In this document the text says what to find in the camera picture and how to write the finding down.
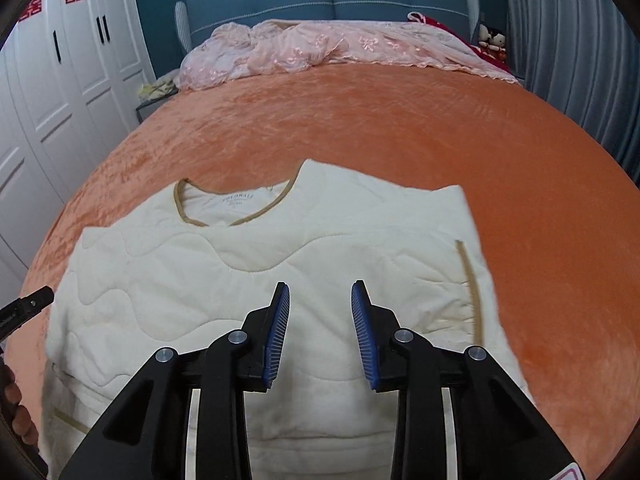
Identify person's left hand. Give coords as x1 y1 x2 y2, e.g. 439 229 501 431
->
0 360 41 453

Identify pale yellow cloth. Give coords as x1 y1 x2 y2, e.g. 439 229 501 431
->
137 74 181 101

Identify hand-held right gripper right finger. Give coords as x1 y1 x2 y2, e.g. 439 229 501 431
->
351 280 586 480

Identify red cloth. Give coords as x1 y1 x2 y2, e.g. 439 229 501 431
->
407 11 512 75

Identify white wardrobe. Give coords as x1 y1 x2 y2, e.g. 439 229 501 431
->
0 0 158 286

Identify grey curtain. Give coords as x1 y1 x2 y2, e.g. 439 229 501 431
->
501 0 640 186

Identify pink lace quilt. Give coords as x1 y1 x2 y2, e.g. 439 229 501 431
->
179 19 521 92

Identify cream quilted top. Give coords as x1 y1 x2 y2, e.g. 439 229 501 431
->
42 159 538 480

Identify plush dolls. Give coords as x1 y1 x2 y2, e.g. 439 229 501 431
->
477 24 507 53

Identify orange velvet blanket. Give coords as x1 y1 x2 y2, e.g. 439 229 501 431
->
10 57 640 480

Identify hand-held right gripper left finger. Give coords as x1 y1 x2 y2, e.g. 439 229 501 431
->
59 281 292 480

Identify grey nightstand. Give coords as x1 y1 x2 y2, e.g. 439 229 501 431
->
134 94 176 126

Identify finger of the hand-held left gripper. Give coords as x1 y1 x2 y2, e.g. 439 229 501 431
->
0 286 54 338

